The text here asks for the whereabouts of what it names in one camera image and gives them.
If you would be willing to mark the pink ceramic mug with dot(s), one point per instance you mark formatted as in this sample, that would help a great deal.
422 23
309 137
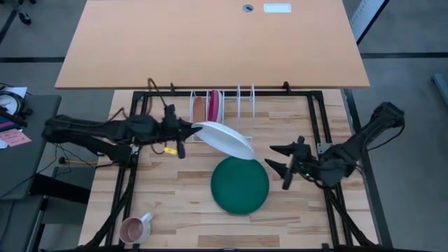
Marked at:
134 229

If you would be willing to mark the light tan desk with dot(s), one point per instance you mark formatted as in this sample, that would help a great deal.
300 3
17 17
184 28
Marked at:
210 45

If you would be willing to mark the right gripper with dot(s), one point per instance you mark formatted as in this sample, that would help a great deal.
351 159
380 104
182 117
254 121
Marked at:
304 161

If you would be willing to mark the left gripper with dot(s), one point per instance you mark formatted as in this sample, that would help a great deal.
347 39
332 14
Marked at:
171 129

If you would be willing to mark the black frame clamp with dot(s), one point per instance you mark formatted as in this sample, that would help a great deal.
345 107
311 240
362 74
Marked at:
172 88
286 86

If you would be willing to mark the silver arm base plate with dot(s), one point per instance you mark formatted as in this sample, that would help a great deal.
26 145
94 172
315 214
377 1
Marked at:
323 147

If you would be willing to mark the white plate with green underside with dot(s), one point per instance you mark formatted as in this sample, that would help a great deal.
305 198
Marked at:
224 138

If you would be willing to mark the white plate with pink underside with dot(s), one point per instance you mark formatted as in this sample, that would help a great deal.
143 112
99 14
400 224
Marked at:
214 105

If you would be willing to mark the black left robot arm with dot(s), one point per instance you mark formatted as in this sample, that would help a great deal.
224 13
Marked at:
87 131

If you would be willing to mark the black case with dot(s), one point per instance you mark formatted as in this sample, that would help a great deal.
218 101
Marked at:
59 189

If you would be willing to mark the white perforated computer case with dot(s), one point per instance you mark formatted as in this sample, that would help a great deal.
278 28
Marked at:
367 17

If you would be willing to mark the blue flat item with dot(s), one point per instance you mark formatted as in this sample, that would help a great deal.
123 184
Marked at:
5 125

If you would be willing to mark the white paper sheet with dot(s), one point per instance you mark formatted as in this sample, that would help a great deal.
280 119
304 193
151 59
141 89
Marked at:
17 91

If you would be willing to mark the black chair base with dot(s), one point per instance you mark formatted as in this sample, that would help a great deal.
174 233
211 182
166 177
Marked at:
25 17

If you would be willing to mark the pink paper note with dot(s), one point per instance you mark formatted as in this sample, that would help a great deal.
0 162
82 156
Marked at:
14 137

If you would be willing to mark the black aluminium rig frame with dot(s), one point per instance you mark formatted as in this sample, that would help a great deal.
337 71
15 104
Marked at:
280 93

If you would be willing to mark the yellow tag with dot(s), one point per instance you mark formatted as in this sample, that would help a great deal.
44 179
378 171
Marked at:
170 150

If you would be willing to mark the orange plate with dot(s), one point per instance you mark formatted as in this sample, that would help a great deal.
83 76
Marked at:
199 110

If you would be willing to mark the dark grey side table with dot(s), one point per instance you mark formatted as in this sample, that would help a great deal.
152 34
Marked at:
28 161

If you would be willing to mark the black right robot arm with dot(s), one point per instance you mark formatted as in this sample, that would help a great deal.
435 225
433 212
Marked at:
364 140

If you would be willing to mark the white rectangular desk plate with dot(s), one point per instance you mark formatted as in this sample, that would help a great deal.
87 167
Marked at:
277 8

